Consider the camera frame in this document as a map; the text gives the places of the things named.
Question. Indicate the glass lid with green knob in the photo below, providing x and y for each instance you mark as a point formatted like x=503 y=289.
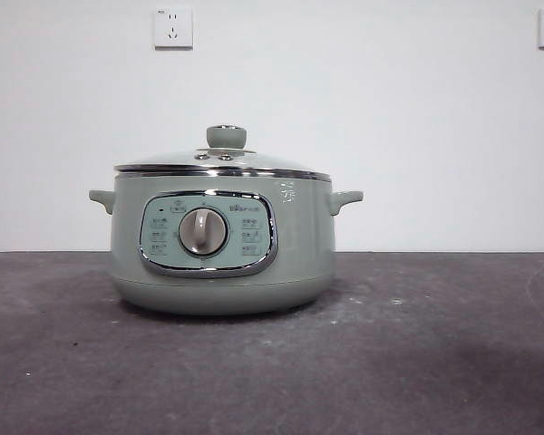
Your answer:
x=226 y=136

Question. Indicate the pale green electric pot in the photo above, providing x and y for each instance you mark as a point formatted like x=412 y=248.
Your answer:
x=299 y=254

